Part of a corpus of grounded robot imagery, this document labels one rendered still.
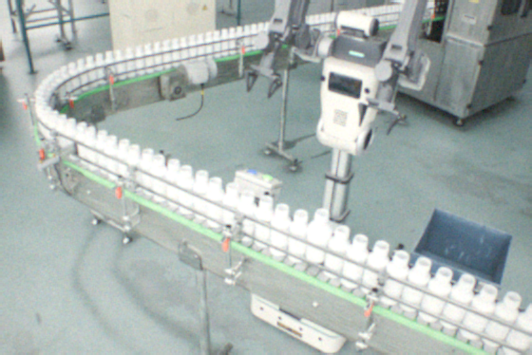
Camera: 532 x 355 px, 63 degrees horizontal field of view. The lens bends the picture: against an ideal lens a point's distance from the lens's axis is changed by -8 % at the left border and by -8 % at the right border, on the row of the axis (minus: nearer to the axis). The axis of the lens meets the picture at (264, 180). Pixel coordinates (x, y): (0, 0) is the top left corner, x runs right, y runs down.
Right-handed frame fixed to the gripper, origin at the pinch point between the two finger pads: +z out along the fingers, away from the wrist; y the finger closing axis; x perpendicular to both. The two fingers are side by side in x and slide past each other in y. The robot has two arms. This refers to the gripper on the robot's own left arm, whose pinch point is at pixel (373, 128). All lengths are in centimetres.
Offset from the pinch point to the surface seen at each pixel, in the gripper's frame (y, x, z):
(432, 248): 28, 42, 36
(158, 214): -56, -24, 50
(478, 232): 43, 35, 24
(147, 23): -327, 226, -57
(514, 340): 59, -27, 41
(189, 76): -129, 67, -4
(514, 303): 55, -30, 32
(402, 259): 26, -31, 31
